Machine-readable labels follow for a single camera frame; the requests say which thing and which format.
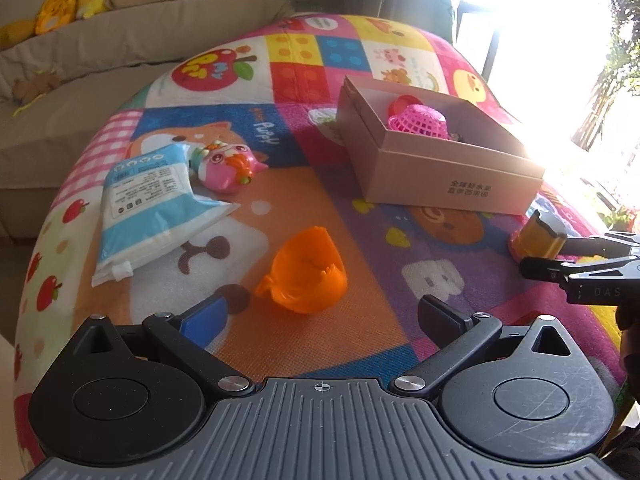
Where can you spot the blue white wet wipes packet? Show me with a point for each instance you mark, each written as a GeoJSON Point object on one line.
{"type": "Point", "coordinates": [145, 200]}

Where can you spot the beige sofa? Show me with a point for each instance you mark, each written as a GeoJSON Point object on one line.
{"type": "Point", "coordinates": [75, 125]}

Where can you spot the brown teddy plush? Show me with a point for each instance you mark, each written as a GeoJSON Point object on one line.
{"type": "Point", "coordinates": [32, 87]}

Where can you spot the black window railing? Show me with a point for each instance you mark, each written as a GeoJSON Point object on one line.
{"type": "Point", "coordinates": [480, 35]}

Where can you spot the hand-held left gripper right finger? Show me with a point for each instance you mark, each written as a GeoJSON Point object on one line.
{"type": "Point", "coordinates": [440, 317]}

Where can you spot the orange plastic toy cup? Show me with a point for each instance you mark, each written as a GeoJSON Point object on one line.
{"type": "Point", "coordinates": [320, 270]}

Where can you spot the colourful cartoon play mat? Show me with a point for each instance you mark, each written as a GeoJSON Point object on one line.
{"type": "Point", "coordinates": [350, 240]}

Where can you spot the pink cardboard box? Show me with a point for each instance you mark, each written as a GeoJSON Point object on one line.
{"type": "Point", "coordinates": [440, 180]}

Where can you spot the yellow cushion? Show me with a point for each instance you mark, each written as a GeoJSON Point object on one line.
{"type": "Point", "coordinates": [14, 32]}

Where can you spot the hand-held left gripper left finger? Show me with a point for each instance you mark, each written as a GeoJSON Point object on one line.
{"type": "Point", "coordinates": [206, 317]}

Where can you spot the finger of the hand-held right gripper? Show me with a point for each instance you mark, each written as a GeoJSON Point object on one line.
{"type": "Point", "coordinates": [555, 267]}
{"type": "Point", "coordinates": [590, 245]}

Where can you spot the green potted plant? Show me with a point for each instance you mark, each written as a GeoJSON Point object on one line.
{"type": "Point", "coordinates": [617, 60]}

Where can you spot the pink plastic basket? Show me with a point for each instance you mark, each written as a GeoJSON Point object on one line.
{"type": "Point", "coordinates": [417, 120]}

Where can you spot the pink pig toy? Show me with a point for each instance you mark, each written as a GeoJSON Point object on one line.
{"type": "Point", "coordinates": [227, 167]}

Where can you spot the golden cylindrical container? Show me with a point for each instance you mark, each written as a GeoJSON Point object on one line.
{"type": "Point", "coordinates": [537, 240]}

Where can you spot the yellow duck plush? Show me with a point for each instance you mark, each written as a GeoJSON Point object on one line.
{"type": "Point", "coordinates": [52, 7]}

